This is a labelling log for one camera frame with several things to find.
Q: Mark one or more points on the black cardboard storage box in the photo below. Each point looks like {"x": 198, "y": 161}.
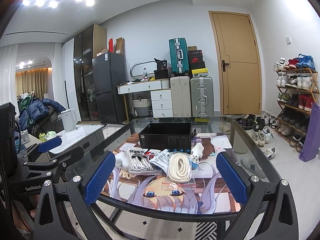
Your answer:
{"x": 175, "y": 137}

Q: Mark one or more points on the grey white side cabinet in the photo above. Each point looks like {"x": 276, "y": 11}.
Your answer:
{"x": 84, "y": 136}

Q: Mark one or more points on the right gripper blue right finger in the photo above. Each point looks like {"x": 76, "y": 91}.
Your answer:
{"x": 234, "y": 176}

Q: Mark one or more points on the purple rolled mat bag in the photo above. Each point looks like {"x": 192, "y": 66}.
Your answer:
{"x": 311, "y": 144}

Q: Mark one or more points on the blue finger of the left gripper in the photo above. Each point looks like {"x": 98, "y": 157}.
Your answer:
{"x": 49, "y": 145}
{"x": 69, "y": 157}

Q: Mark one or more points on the blue puffer jacket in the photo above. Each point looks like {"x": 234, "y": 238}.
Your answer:
{"x": 34, "y": 110}

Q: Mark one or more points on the wooden door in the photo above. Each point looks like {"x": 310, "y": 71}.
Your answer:
{"x": 238, "y": 63}

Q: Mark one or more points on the dark glass cabinet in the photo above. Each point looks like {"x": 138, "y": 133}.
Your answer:
{"x": 87, "y": 45}

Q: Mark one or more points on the plastic water bottle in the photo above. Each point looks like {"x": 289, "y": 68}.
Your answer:
{"x": 145, "y": 75}

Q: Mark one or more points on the black refrigerator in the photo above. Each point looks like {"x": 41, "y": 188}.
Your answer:
{"x": 109, "y": 72}

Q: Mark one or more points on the white striped socks pack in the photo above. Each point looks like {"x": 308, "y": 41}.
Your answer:
{"x": 139, "y": 163}

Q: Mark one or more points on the black paper bag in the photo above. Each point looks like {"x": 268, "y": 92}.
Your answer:
{"x": 161, "y": 64}

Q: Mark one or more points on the beige suitcase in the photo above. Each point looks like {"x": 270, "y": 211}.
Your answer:
{"x": 180, "y": 96}

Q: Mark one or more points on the anime print desk mat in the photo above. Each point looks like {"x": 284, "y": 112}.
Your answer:
{"x": 185, "y": 188}

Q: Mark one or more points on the white electric kettle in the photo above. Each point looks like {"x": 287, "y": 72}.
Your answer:
{"x": 69, "y": 120}

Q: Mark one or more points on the woven laundry basket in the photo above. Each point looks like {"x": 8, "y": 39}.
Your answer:
{"x": 142, "y": 106}

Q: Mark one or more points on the white desk with drawers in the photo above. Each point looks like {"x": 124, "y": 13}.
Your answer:
{"x": 160, "y": 95}

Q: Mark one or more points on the white green printed pouch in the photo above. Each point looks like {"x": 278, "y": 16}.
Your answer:
{"x": 162, "y": 160}

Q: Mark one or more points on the wooden shoe rack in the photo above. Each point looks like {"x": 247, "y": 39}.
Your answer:
{"x": 298, "y": 93}

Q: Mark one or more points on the white plush toy blue tag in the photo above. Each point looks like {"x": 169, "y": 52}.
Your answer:
{"x": 197, "y": 153}

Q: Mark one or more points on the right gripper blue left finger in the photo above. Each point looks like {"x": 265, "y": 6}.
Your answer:
{"x": 96, "y": 176}

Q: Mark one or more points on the stacked shoe boxes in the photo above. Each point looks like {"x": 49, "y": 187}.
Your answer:
{"x": 196, "y": 62}

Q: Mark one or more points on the silver aluminium suitcase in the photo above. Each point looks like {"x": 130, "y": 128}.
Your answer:
{"x": 202, "y": 96}

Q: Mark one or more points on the teal suitcase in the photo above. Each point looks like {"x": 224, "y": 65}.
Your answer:
{"x": 179, "y": 56}

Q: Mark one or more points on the grey sneaker on floor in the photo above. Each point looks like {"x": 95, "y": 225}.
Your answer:
{"x": 251, "y": 164}

